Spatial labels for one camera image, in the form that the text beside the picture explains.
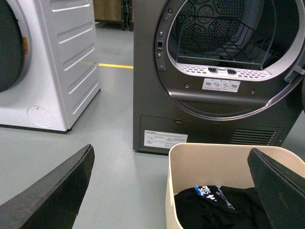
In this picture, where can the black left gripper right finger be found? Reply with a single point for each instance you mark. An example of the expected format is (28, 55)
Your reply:
(280, 189)

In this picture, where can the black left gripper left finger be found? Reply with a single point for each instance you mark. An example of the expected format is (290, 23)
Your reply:
(54, 201)

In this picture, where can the beige plastic laundry hamper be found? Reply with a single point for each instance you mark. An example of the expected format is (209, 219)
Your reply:
(192, 165)

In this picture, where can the black printed t-shirt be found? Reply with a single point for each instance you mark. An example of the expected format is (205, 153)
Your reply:
(220, 207)

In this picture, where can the dark grey tumble dryer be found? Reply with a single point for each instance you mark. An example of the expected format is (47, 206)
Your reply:
(217, 71)

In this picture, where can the white washing machine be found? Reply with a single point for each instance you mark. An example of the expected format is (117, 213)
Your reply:
(48, 64)

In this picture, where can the wooden cabinet in background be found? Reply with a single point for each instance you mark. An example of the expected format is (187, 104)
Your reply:
(114, 14)

